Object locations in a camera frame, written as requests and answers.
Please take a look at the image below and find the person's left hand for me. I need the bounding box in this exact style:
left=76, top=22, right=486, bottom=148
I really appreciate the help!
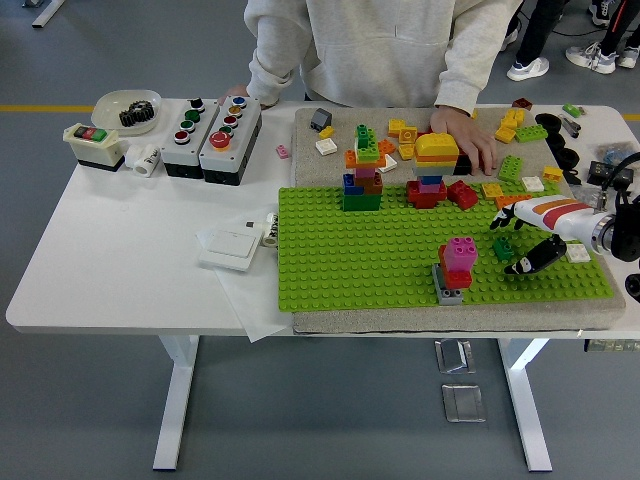
left=429, top=104, right=500, bottom=176

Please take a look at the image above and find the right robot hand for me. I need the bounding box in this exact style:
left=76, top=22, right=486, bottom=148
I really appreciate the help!
left=488, top=196, right=604, bottom=276

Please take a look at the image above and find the person's right hand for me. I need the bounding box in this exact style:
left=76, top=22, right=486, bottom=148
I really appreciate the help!
left=217, top=83, right=279, bottom=108

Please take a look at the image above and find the large red brick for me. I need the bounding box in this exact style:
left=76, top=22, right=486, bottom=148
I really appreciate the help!
left=446, top=179, right=480, bottom=210

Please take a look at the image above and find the dark green brick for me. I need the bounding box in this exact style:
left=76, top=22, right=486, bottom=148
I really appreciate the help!
left=492, top=235, right=516, bottom=261

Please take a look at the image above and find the pink square brick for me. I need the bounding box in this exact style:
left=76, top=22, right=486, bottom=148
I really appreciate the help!
left=446, top=235, right=480, bottom=265
left=443, top=252, right=475, bottom=274

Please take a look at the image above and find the red-based yellow-domed brick tower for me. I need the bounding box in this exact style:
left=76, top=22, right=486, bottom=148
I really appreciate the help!
left=405, top=132, right=461, bottom=210

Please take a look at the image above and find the long light green brick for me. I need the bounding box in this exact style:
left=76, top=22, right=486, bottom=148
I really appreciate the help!
left=497, top=154, right=525, bottom=184
left=514, top=123, right=550, bottom=144

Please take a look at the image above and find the green-based multicolour brick tower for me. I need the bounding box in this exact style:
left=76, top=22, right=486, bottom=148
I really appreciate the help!
left=341, top=121, right=389, bottom=214

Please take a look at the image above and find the red square brick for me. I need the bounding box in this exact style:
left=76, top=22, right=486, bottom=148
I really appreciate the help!
left=437, top=244, right=474, bottom=291

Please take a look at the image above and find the grey square brick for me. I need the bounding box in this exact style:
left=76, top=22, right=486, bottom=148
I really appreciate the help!
left=431, top=263, right=465, bottom=307

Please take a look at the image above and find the clear bag of screws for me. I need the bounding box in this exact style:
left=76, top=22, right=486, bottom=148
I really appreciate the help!
left=569, top=182, right=609, bottom=209

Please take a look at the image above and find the black electronic device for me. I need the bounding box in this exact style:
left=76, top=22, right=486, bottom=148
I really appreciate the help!
left=587, top=159, right=635, bottom=194

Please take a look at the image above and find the emergency-stop button control box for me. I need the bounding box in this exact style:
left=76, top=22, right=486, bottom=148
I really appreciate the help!
left=198, top=94, right=264, bottom=187

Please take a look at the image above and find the plastic bag of blue parts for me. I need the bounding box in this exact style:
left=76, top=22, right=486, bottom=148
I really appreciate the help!
left=597, top=142, right=640, bottom=164

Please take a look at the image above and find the three-button control box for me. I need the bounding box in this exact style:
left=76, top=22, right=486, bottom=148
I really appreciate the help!
left=159, top=98, right=221, bottom=180

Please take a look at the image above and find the metal hand tool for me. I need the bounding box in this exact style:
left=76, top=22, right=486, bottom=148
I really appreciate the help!
left=558, top=114, right=583, bottom=140

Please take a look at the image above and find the black gear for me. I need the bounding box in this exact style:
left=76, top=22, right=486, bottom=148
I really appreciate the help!
left=118, top=99, right=157, bottom=130

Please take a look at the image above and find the white pipe tee fitting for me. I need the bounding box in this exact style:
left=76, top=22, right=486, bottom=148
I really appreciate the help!
left=123, top=143, right=162, bottom=177

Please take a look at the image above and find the person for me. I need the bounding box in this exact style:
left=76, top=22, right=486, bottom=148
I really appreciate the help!
left=564, top=0, right=640, bottom=76
left=217, top=0, right=524, bottom=176
left=499, top=0, right=564, bottom=83

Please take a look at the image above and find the white bowl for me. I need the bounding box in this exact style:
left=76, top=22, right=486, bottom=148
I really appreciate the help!
left=91, top=88, right=164, bottom=137

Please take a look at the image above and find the desk control panel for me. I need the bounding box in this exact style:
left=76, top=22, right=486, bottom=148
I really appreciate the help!
left=583, top=338, right=640, bottom=353

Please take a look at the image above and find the white printed tube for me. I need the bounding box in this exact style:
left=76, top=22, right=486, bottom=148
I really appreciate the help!
left=260, top=211, right=280, bottom=248

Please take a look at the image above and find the green studded baseplate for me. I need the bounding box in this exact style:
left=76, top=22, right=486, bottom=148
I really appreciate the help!
left=276, top=182, right=616, bottom=315

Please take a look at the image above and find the metal floor socket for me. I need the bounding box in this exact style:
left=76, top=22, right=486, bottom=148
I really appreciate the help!
left=441, top=382, right=487, bottom=424
left=433, top=338, right=476, bottom=375

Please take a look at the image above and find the white table foot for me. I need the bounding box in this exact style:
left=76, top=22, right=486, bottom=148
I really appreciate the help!
left=22, top=0, right=67, bottom=29

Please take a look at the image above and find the white table leg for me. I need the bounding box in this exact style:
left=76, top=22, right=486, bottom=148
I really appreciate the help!
left=497, top=338, right=554, bottom=473
left=152, top=334, right=201, bottom=471

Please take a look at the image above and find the white paper sheet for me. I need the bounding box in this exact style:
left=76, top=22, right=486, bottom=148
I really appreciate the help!
left=194, top=214, right=296, bottom=345

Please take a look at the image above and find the grey-brown mat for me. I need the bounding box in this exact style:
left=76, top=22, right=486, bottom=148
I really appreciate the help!
left=291, top=105, right=629, bottom=336

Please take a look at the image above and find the white red-green switch box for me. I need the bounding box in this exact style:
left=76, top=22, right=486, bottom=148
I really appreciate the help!
left=63, top=122, right=126, bottom=173

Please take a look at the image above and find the white wall switch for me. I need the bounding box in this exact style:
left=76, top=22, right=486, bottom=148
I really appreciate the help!
left=198, top=228, right=263, bottom=274

